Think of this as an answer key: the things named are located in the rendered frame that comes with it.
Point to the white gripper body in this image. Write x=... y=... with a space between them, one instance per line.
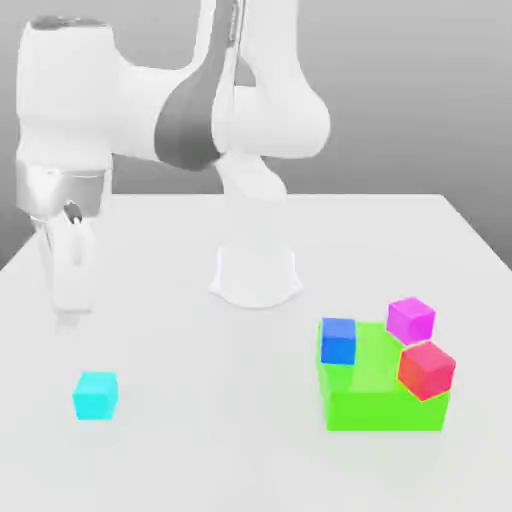
x=72 y=276

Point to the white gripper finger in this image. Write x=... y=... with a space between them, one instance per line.
x=67 y=320

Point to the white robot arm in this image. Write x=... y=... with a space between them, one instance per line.
x=88 y=108

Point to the small cyan cube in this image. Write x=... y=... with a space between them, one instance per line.
x=95 y=396

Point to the small blue cube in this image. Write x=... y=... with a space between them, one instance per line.
x=338 y=342

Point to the small magenta cube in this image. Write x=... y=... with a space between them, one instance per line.
x=411 y=320

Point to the small red cube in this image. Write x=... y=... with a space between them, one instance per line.
x=426 y=370

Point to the large green box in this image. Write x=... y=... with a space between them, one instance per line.
x=380 y=408

